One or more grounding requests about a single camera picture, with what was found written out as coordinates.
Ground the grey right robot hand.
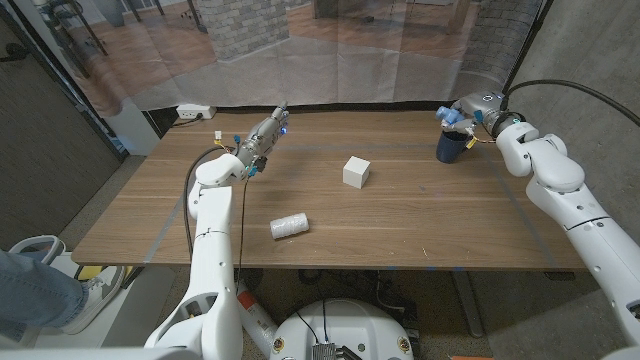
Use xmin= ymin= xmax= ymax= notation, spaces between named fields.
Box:
xmin=442 ymin=90 xmax=506 ymax=135

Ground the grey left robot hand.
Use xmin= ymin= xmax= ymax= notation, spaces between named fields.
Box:
xmin=234 ymin=99 xmax=291 ymax=169

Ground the light blue toy camera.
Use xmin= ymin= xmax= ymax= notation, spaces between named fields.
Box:
xmin=434 ymin=104 xmax=466 ymax=126

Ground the white cube block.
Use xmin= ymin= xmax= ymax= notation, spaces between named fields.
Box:
xmin=342 ymin=155 xmax=372 ymax=190

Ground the navy blue mug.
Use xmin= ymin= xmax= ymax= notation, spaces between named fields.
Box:
xmin=435 ymin=128 xmax=474 ymax=165

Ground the black backdrop pole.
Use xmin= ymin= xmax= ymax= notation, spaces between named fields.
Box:
xmin=8 ymin=0 xmax=130 ymax=161
xmin=501 ymin=0 xmax=555 ymax=96

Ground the white power strip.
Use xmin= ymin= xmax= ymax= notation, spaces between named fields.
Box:
xmin=175 ymin=103 xmax=218 ymax=121

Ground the printed room backdrop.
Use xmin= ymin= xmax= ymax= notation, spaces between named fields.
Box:
xmin=9 ymin=0 xmax=549 ymax=119

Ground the white cylinder with orange label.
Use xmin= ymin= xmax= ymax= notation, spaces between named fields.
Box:
xmin=234 ymin=279 xmax=280 ymax=357

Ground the grey table leg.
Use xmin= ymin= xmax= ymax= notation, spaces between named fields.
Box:
xmin=452 ymin=269 xmax=485 ymax=339

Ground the white floor platform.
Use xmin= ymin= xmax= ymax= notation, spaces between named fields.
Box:
xmin=34 ymin=252 xmax=176 ymax=350

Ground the white robot torso base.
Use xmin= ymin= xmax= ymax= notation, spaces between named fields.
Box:
xmin=269 ymin=298 xmax=415 ymax=360

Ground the yellow flat object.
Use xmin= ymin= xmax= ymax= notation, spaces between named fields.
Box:
xmin=74 ymin=264 xmax=104 ymax=281

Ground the white sneaker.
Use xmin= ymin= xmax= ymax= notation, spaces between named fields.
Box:
xmin=59 ymin=264 xmax=125 ymax=335

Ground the grey finned electronics box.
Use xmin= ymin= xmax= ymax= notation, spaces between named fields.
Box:
xmin=312 ymin=342 xmax=364 ymax=360

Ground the person's leg in jeans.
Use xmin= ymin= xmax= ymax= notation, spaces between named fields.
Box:
xmin=0 ymin=249 xmax=89 ymax=342

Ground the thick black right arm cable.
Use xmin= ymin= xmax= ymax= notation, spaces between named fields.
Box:
xmin=501 ymin=78 xmax=640 ymax=129

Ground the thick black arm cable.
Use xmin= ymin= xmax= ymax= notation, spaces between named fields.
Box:
xmin=501 ymin=78 xmax=640 ymax=129
xmin=182 ymin=145 xmax=234 ymax=261

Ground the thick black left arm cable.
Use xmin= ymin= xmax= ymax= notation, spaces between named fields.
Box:
xmin=182 ymin=145 xmax=234 ymax=261

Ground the white curved frame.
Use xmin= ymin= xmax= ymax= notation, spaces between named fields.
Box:
xmin=9 ymin=234 xmax=67 ymax=265

